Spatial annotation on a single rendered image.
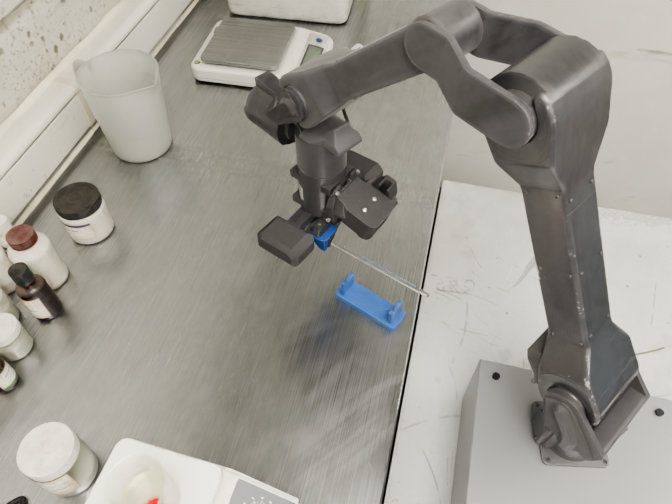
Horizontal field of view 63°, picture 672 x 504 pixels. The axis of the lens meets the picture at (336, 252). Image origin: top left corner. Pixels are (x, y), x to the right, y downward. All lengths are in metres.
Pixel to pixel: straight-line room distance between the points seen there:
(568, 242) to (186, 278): 0.57
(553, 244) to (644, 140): 1.55
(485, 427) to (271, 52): 0.83
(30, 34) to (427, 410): 0.83
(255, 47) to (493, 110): 0.87
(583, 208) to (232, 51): 0.88
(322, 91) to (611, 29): 1.29
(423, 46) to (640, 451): 0.45
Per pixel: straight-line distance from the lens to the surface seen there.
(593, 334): 0.49
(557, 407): 0.52
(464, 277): 0.84
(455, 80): 0.38
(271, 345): 0.76
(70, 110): 1.07
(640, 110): 1.90
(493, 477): 0.60
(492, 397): 0.63
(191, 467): 0.62
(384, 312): 0.77
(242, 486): 0.63
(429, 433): 0.72
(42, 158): 1.02
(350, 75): 0.49
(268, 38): 1.21
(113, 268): 0.89
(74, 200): 0.90
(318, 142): 0.58
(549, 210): 0.42
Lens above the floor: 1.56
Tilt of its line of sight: 52 degrees down
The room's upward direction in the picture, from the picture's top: straight up
